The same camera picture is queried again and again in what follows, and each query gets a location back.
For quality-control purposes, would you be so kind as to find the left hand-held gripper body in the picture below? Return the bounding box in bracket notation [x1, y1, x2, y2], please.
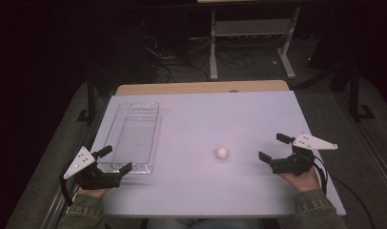
[62, 146, 123, 191]

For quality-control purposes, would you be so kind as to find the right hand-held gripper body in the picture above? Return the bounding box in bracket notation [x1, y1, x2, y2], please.
[269, 133, 339, 177]

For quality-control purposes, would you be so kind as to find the clear plastic tray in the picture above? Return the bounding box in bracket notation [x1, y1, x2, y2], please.
[98, 101, 163, 176]

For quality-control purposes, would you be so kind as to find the white egg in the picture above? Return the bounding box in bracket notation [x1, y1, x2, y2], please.
[214, 147, 229, 160]

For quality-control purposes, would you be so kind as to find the person's left hand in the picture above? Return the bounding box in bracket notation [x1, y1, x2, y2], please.
[76, 185, 112, 199]

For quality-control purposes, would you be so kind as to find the person's right hand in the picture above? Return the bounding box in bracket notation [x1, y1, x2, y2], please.
[277, 166, 321, 195]

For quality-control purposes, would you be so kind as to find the black metal stand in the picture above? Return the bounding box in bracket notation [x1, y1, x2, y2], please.
[295, 60, 377, 123]

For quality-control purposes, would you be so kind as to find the wooden table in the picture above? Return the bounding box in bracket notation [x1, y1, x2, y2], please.
[114, 79, 291, 97]

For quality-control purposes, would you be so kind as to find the white metal stand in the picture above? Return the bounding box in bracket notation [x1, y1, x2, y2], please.
[208, 6, 301, 82]

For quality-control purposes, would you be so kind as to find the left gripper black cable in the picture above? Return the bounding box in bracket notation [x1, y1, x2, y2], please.
[59, 171, 81, 207]

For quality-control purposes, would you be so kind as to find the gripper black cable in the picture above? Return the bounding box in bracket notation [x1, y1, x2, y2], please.
[314, 155, 377, 229]
[59, 171, 81, 207]

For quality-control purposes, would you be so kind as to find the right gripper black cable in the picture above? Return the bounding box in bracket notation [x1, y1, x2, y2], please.
[314, 155, 377, 229]

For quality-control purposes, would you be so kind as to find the tangle of floor cables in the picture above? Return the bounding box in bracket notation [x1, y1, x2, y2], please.
[140, 18, 278, 84]

